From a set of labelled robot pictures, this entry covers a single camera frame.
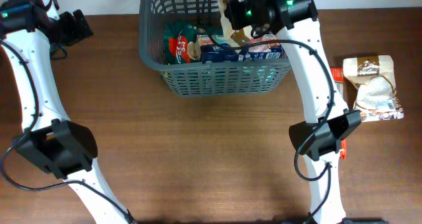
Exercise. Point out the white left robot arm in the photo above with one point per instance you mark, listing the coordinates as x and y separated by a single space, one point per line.
32 31

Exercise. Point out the grey plastic basket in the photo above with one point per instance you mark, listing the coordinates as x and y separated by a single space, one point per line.
204 79

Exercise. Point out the colourful tissue multipack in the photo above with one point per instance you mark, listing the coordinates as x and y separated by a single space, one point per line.
209 52

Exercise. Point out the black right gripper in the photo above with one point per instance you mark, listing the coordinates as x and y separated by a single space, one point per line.
233 10

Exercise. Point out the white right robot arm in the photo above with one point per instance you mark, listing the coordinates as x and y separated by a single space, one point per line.
328 120

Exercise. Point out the red spaghetti packet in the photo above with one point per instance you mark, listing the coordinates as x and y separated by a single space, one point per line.
338 77

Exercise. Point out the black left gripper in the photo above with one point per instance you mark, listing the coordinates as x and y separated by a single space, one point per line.
76 32

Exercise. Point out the green coffee bag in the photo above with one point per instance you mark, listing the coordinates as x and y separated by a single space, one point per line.
180 41

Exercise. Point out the beige brown snack bag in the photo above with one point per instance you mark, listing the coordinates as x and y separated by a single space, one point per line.
234 38
373 77

